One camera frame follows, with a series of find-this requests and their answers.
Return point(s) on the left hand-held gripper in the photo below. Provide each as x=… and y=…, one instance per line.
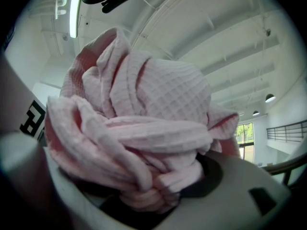
x=31, y=118

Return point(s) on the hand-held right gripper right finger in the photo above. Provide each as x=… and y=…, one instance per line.
x=227, y=200

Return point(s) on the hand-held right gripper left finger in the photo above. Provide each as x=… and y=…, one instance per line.
x=24, y=157

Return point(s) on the pink garment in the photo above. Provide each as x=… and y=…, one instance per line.
x=153, y=99

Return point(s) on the large window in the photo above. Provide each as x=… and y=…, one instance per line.
x=245, y=140

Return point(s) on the dark curved railing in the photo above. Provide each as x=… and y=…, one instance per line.
x=287, y=168

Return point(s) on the black balcony railing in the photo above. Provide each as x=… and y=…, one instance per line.
x=286, y=132

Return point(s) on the black pendant lamp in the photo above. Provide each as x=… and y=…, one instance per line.
x=270, y=98
x=256, y=113

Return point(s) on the long ceiling light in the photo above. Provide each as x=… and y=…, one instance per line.
x=74, y=15

